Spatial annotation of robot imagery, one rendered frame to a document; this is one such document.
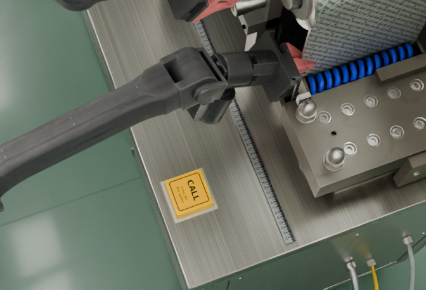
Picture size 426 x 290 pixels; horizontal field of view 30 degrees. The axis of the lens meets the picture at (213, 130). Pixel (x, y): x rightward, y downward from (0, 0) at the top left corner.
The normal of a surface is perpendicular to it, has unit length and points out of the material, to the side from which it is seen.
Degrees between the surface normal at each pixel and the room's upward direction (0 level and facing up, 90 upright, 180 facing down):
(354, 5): 90
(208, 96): 81
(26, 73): 0
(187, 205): 0
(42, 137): 10
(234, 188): 0
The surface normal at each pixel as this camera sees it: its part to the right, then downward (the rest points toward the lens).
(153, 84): -0.06, -0.50
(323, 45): 0.36, 0.87
